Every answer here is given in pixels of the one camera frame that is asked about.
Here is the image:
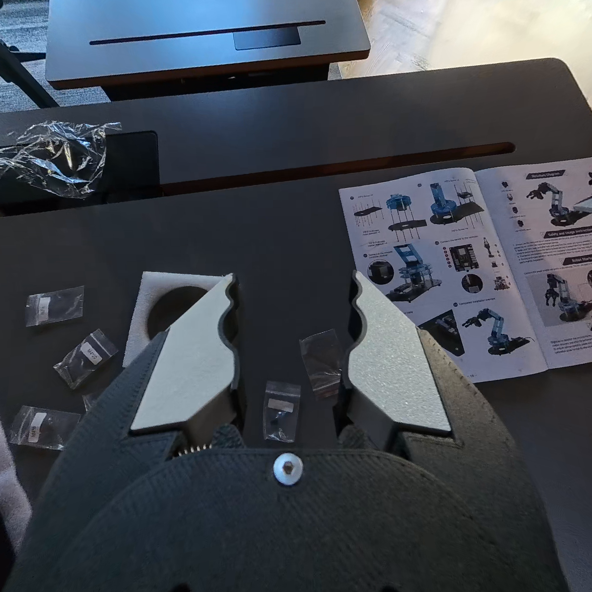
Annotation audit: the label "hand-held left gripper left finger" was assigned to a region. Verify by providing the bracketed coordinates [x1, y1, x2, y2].
[129, 273, 243, 451]

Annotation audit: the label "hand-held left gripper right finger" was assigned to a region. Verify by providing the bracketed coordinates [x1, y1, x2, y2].
[335, 270, 453, 451]

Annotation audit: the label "clear zip bag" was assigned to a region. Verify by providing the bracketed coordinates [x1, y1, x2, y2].
[300, 329, 345, 401]

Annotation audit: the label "robot arm instruction booklet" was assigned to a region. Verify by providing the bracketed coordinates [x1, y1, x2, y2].
[339, 157, 592, 384]

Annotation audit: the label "empty black desk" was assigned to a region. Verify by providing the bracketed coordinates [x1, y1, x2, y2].
[45, 0, 372, 102]
[0, 39, 58, 109]

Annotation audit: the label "white foam square with hole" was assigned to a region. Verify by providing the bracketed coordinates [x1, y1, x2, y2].
[122, 271, 232, 368]

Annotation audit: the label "scattered small screw bags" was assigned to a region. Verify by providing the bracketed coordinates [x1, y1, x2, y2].
[9, 286, 301, 450]

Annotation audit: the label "white foam sheet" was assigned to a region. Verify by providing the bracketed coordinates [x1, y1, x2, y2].
[0, 418, 33, 551]

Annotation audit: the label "crumpled clear plastic wrap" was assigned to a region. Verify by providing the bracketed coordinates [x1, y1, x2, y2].
[0, 121, 122, 199]

